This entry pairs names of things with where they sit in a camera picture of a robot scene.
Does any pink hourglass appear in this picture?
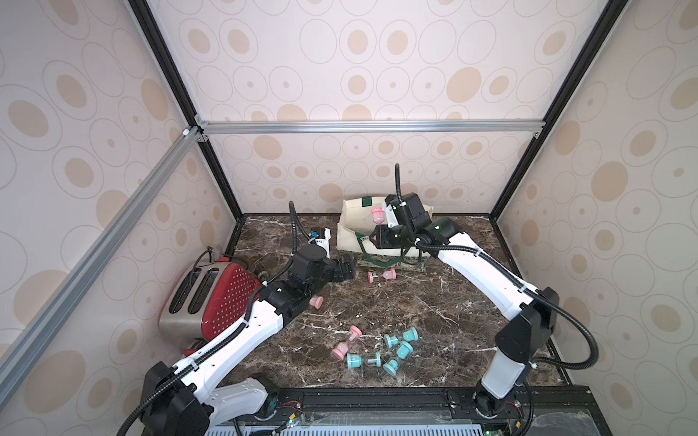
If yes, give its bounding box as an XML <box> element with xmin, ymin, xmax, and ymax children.
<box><xmin>371</xmin><ymin>207</ymin><xmax>385</xmax><ymax>225</ymax></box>
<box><xmin>309</xmin><ymin>295</ymin><xmax>324</xmax><ymax>310</ymax></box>
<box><xmin>367</xmin><ymin>268</ymin><xmax>396</xmax><ymax>283</ymax></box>
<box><xmin>348</xmin><ymin>325</ymin><xmax>363</xmax><ymax>343</ymax></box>
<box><xmin>331</xmin><ymin>342</ymin><xmax>349</xmax><ymax>362</ymax></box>

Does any pink hourglass top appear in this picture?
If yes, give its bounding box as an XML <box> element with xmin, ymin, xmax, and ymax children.
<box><xmin>367</xmin><ymin>268</ymin><xmax>396</xmax><ymax>283</ymax></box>

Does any pink hourglass bottom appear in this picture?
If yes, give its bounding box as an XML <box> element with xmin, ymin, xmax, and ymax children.
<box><xmin>331</xmin><ymin>342</ymin><xmax>349</xmax><ymax>362</ymax></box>

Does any teal hourglass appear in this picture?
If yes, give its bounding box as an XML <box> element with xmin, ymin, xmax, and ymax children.
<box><xmin>345</xmin><ymin>352</ymin><xmax>382</xmax><ymax>370</ymax></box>
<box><xmin>382</xmin><ymin>341</ymin><xmax>414</xmax><ymax>377</ymax></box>
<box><xmin>383</xmin><ymin>327</ymin><xmax>419</xmax><ymax>349</ymax></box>

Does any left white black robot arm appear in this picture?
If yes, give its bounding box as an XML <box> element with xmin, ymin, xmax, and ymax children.
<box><xmin>118</xmin><ymin>236</ymin><xmax>356</xmax><ymax>435</ymax></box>

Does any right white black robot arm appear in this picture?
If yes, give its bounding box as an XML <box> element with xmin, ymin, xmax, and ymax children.
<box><xmin>369</xmin><ymin>178</ymin><xmax>600</xmax><ymax>419</ymax></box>

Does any cream canvas tote bag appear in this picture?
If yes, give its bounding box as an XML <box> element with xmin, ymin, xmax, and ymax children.
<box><xmin>336</xmin><ymin>196</ymin><xmax>426</xmax><ymax>271</ymax></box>

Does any red and steel toaster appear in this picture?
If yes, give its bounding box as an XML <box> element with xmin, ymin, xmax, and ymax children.
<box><xmin>158</xmin><ymin>258</ymin><xmax>261</xmax><ymax>350</ymax></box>

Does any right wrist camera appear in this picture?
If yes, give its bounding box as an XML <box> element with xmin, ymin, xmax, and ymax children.
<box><xmin>383</xmin><ymin>193</ymin><xmax>432</xmax><ymax>230</ymax></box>

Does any aluminium frame rail back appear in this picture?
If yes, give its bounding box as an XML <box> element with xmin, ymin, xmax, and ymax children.
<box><xmin>185</xmin><ymin>119</ymin><xmax>545</xmax><ymax>138</ymax></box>

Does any aluminium frame rail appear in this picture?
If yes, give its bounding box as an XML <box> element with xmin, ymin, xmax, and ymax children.
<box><xmin>185</xmin><ymin>119</ymin><xmax>545</xmax><ymax>138</ymax></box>
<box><xmin>0</xmin><ymin>126</ymin><xmax>202</xmax><ymax>404</ymax></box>

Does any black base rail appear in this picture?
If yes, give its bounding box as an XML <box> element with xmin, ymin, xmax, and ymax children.
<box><xmin>141</xmin><ymin>384</ymin><xmax>612</xmax><ymax>436</ymax></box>

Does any aluminium frame rail left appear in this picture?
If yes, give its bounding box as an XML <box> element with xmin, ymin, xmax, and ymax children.
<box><xmin>0</xmin><ymin>126</ymin><xmax>202</xmax><ymax>404</ymax></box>

